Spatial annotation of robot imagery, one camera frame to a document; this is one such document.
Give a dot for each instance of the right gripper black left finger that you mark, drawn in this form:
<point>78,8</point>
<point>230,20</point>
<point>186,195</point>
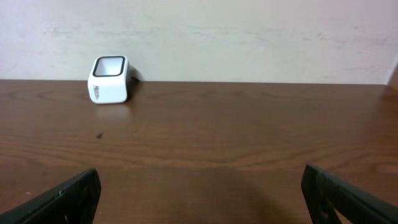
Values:
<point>73,201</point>

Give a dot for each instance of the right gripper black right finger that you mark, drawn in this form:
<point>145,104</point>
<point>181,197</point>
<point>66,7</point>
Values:
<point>326,196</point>

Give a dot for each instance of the white barcode scanner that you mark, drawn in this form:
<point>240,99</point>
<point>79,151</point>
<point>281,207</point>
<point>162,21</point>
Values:
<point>108,79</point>

